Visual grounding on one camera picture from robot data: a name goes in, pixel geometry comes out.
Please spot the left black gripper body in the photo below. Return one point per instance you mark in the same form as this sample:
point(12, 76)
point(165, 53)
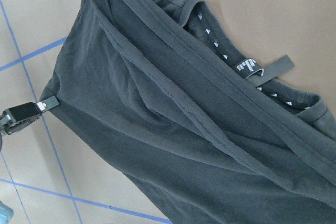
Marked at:
point(4, 127)

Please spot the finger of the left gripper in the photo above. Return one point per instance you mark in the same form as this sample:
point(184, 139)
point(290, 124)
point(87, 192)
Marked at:
point(29, 112)
point(19, 126)

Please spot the black graphic t-shirt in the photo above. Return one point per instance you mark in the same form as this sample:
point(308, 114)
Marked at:
point(155, 88)

